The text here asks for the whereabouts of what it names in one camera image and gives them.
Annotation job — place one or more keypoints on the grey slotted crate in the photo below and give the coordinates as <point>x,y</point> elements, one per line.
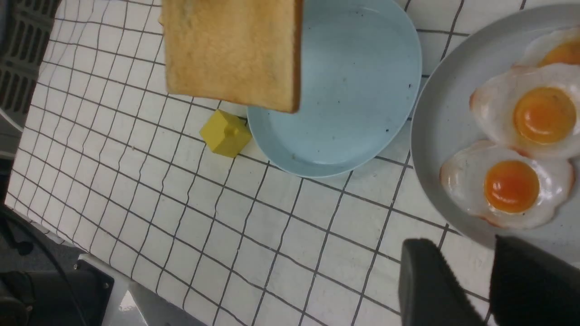
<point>25,30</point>

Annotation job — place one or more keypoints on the fried egg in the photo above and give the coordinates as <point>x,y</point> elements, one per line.
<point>559,46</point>
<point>504,188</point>
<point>531,110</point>

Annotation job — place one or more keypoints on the toast slice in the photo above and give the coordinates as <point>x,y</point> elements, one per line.
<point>246,52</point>

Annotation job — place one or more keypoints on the yellow cube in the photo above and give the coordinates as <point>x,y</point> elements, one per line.
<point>225,134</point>

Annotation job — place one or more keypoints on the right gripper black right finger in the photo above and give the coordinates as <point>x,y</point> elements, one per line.
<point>530,287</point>

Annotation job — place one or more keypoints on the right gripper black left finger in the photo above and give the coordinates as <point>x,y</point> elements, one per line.
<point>429,294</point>

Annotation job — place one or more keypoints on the light blue plate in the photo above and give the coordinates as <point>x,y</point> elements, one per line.
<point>361,71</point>

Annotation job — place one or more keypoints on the grey plate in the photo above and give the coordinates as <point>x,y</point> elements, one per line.
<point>442,123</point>

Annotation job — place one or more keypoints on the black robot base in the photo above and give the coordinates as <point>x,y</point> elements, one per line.
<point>77,297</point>

